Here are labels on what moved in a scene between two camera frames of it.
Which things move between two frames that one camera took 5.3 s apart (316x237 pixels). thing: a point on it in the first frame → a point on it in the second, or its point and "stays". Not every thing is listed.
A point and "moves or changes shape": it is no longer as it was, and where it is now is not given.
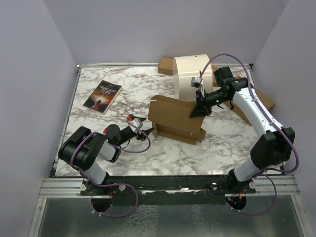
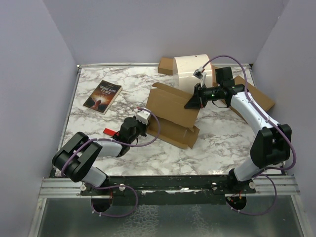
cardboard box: x=171 y=119 moves or changes shape
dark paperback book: x=102 y=97 stays
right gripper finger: x=199 y=110 → x=193 y=102
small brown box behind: x=166 y=66 stays
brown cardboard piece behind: x=214 y=81 stays
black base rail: x=166 y=189 stays
